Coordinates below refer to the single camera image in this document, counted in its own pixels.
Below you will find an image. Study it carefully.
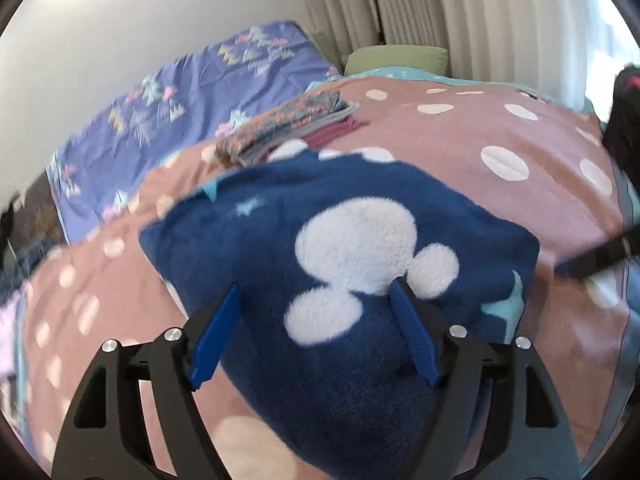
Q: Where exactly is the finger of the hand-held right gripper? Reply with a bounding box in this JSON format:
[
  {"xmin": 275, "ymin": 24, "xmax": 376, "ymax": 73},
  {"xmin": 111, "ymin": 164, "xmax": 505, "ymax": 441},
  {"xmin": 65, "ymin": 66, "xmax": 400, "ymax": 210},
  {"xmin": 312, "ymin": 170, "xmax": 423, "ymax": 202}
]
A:
[{"xmin": 554, "ymin": 227, "xmax": 640, "ymax": 282}]

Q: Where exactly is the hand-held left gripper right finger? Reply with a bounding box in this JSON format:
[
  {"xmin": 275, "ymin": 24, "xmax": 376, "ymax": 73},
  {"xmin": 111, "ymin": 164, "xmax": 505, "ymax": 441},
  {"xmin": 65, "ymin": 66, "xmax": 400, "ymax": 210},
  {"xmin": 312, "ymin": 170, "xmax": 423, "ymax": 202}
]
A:
[{"xmin": 389, "ymin": 277, "xmax": 583, "ymax": 480}]

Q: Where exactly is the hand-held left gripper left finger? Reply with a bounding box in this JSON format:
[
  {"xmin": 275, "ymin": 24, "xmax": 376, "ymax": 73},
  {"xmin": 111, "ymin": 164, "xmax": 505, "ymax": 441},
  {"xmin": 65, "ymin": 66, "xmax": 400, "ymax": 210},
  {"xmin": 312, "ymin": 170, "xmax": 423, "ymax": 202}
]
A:
[{"xmin": 50, "ymin": 282, "xmax": 244, "ymax": 480}]

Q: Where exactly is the blue fleece garment with stars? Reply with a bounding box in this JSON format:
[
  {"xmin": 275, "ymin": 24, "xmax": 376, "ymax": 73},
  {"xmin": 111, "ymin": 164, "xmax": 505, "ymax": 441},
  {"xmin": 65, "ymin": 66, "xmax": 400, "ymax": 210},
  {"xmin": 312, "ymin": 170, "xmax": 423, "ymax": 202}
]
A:
[{"xmin": 139, "ymin": 147, "xmax": 543, "ymax": 480}]

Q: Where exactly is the pink polka dot blanket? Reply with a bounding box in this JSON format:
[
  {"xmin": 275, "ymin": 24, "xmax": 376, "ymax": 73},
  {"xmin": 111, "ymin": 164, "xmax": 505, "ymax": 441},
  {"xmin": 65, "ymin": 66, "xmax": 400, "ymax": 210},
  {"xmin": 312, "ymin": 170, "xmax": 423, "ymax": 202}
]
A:
[{"xmin": 15, "ymin": 74, "xmax": 637, "ymax": 480}]

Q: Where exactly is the dark blue cloth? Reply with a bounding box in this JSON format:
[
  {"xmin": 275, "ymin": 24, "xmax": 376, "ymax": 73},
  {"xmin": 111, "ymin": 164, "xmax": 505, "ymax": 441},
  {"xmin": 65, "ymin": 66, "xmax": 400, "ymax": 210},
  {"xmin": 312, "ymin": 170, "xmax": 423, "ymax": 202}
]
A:
[{"xmin": 0, "ymin": 242, "xmax": 53, "ymax": 307}]

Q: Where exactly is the white curtain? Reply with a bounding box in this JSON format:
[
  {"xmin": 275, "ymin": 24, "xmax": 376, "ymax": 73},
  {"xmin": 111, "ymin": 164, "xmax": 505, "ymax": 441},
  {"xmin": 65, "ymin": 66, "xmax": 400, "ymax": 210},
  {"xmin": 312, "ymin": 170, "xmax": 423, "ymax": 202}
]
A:
[{"xmin": 290, "ymin": 0, "xmax": 618, "ymax": 117}]

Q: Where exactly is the lilac cloth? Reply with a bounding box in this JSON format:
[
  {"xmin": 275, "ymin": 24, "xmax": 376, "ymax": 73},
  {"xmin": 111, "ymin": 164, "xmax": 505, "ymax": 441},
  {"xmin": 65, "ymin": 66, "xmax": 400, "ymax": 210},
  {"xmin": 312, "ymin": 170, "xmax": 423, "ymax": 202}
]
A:
[{"xmin": 0, "ymin": 300, "xmax": 28, "ymax": 378}]

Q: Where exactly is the folded maroon cloth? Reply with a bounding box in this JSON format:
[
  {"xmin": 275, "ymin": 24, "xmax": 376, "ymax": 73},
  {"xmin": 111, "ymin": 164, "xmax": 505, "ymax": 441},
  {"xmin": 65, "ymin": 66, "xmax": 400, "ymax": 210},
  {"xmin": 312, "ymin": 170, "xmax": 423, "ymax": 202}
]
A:
[{"xmin": 300, "ymin": 115, "xmax": 370, "ymax": 150}]

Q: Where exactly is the folded patterned cloth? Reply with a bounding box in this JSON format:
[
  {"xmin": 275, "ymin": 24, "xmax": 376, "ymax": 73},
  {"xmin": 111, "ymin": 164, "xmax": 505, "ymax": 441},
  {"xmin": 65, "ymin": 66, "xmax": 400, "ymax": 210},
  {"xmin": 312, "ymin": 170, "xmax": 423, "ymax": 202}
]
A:
[{"xmin": 215, "ymin": 90, "xmax": 362, "ymax": 168}]

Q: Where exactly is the green pillow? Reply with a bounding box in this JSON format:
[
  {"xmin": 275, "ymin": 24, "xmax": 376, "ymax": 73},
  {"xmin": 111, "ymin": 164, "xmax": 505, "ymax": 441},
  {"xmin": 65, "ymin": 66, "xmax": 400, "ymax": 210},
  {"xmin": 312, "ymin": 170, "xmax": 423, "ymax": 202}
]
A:
[{"xmin": 342, "ymin": 45, "xmax": 451, "ymax": 79}]

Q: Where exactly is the purple patterned bed sheet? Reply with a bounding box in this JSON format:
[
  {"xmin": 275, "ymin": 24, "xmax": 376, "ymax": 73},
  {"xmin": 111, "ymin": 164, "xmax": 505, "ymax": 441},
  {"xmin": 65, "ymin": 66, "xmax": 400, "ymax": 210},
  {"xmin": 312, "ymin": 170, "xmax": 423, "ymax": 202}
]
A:
[{"xmin": 45, "ymin": 20, "xmax": 347, "ymax": 250}]

